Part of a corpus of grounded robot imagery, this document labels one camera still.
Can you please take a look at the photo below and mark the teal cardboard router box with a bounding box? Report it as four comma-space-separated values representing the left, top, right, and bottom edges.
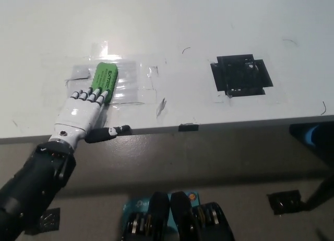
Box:
122, 190, 201, 241

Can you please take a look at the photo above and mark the black tape square patch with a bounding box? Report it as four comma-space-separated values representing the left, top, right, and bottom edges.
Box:
210, 53, 274, 98

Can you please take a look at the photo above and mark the green whiteboard eraser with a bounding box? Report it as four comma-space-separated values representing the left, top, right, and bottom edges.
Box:
89, 61, 118, 105

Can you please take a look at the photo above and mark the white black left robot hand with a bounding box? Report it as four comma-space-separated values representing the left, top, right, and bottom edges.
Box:
48, 87, 132, 149

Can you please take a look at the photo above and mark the clear tape patch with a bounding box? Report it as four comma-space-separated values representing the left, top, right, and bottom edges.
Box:
66, 40, 160, 106

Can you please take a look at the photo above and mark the black and blue object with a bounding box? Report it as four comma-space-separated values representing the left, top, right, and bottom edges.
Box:
289, 123, 334, 161

